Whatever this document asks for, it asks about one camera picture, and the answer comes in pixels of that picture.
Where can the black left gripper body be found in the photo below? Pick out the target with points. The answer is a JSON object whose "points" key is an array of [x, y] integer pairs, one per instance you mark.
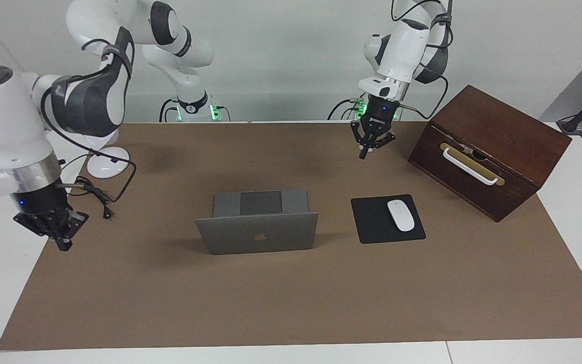
{"points": [[378, 115]]}

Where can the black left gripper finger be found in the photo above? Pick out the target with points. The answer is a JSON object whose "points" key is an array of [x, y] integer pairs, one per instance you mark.
{"points": [[361, 144], [384, 140]]}

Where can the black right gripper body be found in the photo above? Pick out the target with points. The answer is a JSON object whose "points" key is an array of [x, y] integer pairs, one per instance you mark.
{"points": [[41, 199]]}

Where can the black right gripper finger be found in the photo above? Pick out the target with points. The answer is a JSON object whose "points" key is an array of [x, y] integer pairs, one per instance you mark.
{"points": [[33, 225], [70, 227]]}

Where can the grey aluminium laptop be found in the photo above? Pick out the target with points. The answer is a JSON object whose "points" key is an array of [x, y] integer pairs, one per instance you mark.
{"points": [[258, 232]]}

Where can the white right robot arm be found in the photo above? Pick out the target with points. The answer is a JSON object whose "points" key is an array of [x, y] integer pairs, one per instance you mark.
{"points": [[3, 121]]}

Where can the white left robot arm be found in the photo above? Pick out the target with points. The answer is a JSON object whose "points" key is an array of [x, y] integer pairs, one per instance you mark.
{"points": [[402, 45]]}

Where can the white computer mouse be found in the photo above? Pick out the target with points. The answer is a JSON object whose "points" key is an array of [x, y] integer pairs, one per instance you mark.
{"points": [[401, 215]]}

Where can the black mouse pad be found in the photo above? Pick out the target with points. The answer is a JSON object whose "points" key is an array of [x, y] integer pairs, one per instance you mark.
{"points": [[372, 222]]}

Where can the dark brown wooden box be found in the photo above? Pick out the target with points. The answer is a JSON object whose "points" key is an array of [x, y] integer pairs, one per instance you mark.
{"points": [[503, 131]]}

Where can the brown table mat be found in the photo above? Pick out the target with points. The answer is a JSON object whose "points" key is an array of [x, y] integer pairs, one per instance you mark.
{"points": [[291, 298]]}

